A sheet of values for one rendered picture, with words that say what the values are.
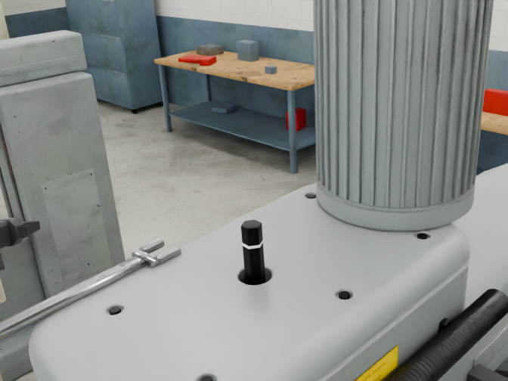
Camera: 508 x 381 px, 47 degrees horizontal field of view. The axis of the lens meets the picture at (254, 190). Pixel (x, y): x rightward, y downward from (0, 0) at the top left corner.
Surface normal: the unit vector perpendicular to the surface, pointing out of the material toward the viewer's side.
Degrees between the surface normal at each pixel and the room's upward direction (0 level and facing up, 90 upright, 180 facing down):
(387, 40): 90
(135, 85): 90
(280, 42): 90
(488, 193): 0
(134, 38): 90
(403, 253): 0
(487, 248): 0
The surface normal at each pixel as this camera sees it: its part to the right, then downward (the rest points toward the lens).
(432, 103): 0.21, 0.39
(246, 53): -0.76, 0.31
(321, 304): -0.07, -0.91
